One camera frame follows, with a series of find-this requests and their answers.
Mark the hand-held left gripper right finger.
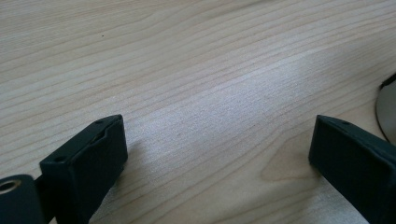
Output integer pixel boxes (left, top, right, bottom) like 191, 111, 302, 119
308, 114, 396, 224

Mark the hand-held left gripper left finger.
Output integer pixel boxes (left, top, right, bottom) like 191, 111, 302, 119
39, 114, 129, 224

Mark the silver metal cup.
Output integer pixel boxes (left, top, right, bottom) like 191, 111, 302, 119
375, 73, 396, 146

